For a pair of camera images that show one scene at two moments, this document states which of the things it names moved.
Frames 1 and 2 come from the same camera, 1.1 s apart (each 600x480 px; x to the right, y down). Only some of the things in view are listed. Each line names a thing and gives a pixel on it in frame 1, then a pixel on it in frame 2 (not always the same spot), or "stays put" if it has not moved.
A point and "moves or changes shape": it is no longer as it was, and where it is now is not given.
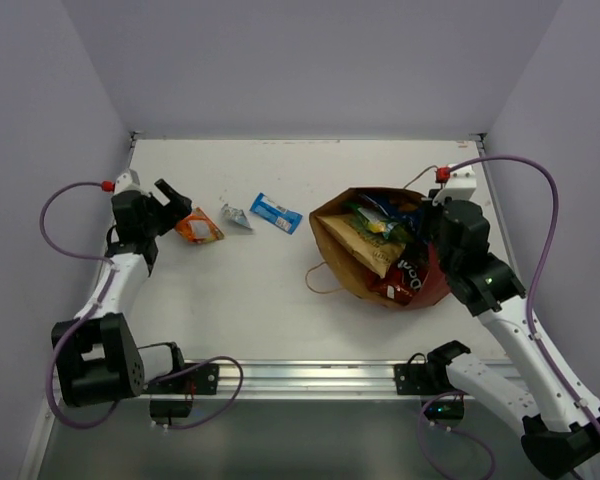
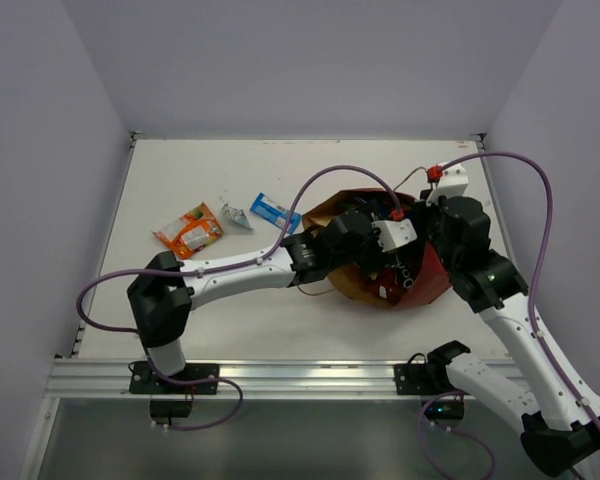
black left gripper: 165,208 -> 376,255
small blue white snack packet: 275,214 stays put
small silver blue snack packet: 235,214 stays put
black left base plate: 201,380 stays put
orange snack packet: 198,228 moves or changes shape
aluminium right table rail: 481,140 stays put
